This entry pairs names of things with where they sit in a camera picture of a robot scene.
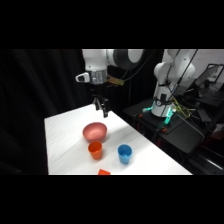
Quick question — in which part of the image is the orange cup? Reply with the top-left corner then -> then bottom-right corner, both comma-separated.
87,140 -> 103,161

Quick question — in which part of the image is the black robot stand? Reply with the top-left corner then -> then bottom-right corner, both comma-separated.
122,97 -> 209,158

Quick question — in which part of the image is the white tablecloth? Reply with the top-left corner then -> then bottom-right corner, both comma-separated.
44,103 -> 193,176

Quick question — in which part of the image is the black laptop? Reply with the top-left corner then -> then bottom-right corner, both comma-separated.
194,63 -> 224,90

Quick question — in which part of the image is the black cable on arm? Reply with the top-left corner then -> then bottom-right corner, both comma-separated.
114,49 -> 158,84

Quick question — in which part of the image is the pink bowl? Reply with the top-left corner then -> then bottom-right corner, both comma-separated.
82,121 -> 108,144

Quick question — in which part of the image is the black curtain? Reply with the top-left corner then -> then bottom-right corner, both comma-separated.
0,49 -> 164,176

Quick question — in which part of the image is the tan bracket on wrist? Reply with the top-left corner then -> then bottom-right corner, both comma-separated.
107,76 -> 125,87

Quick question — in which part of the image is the yellow cable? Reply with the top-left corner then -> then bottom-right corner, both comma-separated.
172,101 -> 196,119

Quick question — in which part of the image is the blue cup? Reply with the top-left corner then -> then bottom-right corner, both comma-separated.
117,143 -> 133,165

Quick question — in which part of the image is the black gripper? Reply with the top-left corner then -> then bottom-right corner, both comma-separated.
90,82 -> 110,119

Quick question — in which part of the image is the orange block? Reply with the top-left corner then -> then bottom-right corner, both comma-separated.
97,168 -> 112,176

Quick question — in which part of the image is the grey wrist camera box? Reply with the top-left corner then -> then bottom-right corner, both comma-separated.
75,72 -> 91,84

